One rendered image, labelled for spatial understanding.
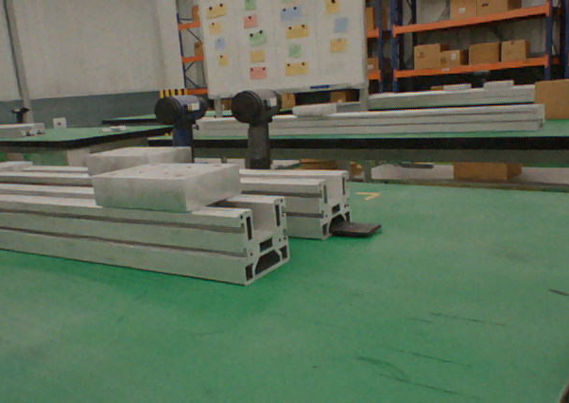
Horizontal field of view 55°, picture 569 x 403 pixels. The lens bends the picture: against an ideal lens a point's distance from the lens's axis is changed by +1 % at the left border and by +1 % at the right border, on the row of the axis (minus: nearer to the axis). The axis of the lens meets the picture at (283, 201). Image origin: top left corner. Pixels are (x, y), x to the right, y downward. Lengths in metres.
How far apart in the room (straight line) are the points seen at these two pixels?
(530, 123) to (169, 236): 1.60
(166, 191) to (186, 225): 0.05
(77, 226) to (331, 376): 0.48
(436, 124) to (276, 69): 2.18
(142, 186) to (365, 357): 0.36
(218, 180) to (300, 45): 3.38
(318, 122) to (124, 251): 1.76
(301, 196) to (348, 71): 3.05
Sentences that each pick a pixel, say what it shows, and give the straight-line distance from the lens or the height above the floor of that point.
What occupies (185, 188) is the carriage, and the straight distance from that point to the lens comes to 0.65.
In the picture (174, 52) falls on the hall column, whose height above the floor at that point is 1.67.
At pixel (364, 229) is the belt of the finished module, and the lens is 0.80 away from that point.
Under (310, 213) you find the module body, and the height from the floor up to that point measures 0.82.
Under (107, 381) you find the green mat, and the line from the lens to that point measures 0.48.
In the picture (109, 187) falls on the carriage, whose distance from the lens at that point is 0.74.
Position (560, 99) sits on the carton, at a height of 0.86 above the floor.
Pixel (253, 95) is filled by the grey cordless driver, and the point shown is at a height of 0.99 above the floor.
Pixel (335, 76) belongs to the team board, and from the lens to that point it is 3.88.
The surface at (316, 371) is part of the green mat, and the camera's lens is 0.45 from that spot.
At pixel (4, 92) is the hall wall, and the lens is 13.46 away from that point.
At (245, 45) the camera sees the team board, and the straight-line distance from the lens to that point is 4.38.
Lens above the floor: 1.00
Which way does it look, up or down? 12 degrees down
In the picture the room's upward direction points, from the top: 5 degrees counter-clockwise
